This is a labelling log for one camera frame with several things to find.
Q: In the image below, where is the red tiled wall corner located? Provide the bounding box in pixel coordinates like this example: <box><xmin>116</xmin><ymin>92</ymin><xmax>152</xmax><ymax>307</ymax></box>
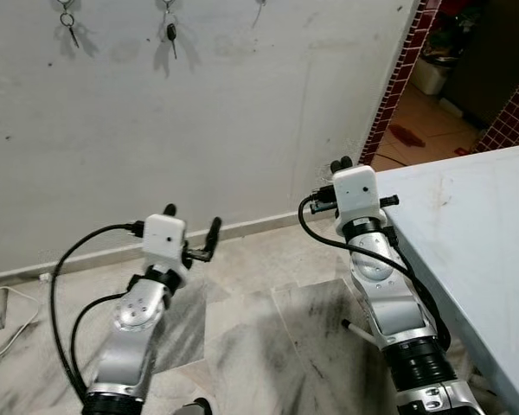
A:
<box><xmin>476</xmin><ymin>65</ymin><xmax>519</xmax><ymax>155</ymax></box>

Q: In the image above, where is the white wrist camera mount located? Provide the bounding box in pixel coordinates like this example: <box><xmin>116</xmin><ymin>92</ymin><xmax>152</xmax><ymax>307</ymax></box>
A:
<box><xmin>142</xmin><ymin>214</ymin><xmax>191</xmax><ymax>282</ymax></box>
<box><xmin>332</xmin><ymin>167</ymin><xmax>383</xmax><ymax>236</ymax></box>

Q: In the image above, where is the dark brown door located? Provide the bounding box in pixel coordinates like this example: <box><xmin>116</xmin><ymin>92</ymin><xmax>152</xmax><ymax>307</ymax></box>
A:
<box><xmin>450</xmin><ymin>0</ymin><xmax>519</xmax><ymax>122</ymax></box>

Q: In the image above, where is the white floor cable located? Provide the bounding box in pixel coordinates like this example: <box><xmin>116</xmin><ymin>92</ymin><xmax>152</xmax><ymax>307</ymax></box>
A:
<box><xmin>0</xmin><ymin>284</ymin><xmax>42</xmax><ymax>362</ymax></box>

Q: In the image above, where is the pale blue table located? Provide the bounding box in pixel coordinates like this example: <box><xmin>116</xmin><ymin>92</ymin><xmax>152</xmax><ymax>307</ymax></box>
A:
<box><xmin>376</xmin><ymin>143</ymin><xmax>519</xmax><ymax>415</ymax></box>

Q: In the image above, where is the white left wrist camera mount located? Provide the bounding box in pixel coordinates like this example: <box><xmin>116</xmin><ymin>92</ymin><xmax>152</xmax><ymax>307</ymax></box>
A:
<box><xmin>142</xmin><ymin>214</ymin><xmax>191</xmax><ymax>282</ymax></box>

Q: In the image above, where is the small black key on ring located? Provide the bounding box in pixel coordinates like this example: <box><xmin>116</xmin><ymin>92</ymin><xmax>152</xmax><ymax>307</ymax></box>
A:
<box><xmin>59</xmin><ymin>0</ymin><xmax>80</xmax><ymax>48</ymax></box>

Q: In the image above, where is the white plant pot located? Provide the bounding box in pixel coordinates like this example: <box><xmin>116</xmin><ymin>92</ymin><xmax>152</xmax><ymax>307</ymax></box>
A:
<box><xmin>411</xmin><ymin>54</ymin><xmax>455</xmax><ymax>96</ymax></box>

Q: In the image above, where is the white baseboard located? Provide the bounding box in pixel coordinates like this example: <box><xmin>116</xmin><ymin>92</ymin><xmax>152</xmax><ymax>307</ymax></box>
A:
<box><xmin>0</xmin><ymin>207</ymin><xmax>347</xmax><ymax>286</ymax></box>

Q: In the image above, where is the red tile door trim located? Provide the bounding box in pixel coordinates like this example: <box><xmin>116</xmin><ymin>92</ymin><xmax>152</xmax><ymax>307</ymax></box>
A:
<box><xmin>359</xmin><ymin>0</ymin><xmax>442</xmax><ymax>167</ymax></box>

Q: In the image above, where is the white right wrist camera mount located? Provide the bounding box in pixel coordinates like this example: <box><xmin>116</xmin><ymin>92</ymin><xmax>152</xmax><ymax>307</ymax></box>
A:
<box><xmin>332</xmin><ymin>167</ymin><xmax>383</xmax><ymax>236</ymax></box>

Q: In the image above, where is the black car key with ring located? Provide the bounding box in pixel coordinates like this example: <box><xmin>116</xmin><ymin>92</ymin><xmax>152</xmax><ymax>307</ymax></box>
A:
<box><xmin>162</xmin><ymin>0</ymin><xmax>179</xmax><ymax>60</ymax></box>

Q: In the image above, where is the black left robot foot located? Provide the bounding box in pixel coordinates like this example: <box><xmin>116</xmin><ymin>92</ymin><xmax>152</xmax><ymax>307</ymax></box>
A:
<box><xmin>171</xmin><ymin>398</ymin><xmax>214</xmax><ymax>415</ymax></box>

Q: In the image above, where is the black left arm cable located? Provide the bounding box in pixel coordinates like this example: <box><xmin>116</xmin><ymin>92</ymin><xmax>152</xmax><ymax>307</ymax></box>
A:
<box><xmin>50</xmin><ymin>222</ymin><xmax>148</xmax><ymax>403</ymax></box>

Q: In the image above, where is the white table leg frame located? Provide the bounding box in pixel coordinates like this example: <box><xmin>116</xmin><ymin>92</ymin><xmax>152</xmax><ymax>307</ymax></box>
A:
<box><xmin>342</xmin><ymin>318</ymin><xmax>394</xmax><ymax>348</ymax></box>

